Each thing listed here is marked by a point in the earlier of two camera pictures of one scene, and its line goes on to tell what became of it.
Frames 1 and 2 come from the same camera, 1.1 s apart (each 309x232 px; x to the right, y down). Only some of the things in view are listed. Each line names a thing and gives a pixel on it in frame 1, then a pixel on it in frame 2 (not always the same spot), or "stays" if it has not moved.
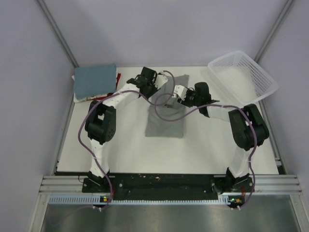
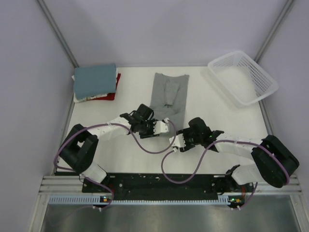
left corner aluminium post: (57, 32) stays
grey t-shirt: (166, 116) stays
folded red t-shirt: (118, 78) stays
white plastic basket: (242, 79) stays
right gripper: (184, 103) to (185, 132)
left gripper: (155, 89) to (150, 134)
